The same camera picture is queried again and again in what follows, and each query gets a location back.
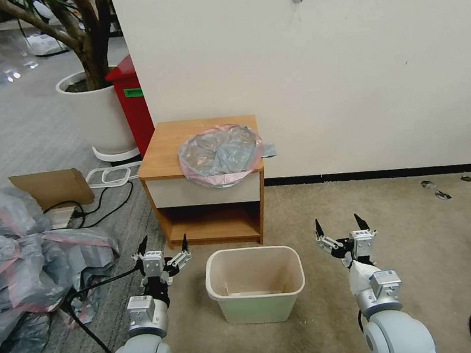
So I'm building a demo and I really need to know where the white power strip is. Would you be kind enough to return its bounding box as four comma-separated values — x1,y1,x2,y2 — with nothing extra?
48,206,82,231

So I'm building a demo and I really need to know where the thick black cable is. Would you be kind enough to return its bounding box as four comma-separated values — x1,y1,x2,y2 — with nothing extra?
59,263,154,353

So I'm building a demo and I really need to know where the white plastic frame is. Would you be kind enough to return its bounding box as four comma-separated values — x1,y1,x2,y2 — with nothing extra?
84,164,134,190

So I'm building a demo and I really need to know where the cream plastic trash can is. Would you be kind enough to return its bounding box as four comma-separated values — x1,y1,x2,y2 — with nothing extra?
202,243,310,330

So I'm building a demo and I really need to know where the wooden nightstand with drawer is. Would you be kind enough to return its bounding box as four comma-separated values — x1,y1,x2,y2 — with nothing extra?
132,113,273,256

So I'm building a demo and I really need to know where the thin black floor cable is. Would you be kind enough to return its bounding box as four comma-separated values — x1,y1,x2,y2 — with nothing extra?
66,179,137,231

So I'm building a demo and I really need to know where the white round planter pot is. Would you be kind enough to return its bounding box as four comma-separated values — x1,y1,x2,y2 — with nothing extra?
54,66,141,167

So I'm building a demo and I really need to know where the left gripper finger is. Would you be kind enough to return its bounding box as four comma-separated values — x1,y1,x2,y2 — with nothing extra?
163,232,196,275
129,234,151,263

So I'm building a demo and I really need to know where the red bin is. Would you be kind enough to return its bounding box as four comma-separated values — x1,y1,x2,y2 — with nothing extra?
102,52,159,161

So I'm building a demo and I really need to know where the brown cardboard piece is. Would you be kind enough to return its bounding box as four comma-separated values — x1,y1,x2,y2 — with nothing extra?
7,166,97,216

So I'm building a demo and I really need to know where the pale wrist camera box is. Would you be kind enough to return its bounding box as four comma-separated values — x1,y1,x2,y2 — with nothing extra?
348,228,378,262
142,250,166,278

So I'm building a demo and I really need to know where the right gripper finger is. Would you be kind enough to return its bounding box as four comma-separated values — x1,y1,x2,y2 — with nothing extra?
353,211,379,240
312,216,345,261

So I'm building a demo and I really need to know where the pile of grey garbage bags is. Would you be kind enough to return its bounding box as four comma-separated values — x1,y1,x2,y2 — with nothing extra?
0,176,130,353

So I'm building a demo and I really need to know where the potted tree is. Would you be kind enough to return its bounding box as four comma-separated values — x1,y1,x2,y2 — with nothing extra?
0,0,129,100

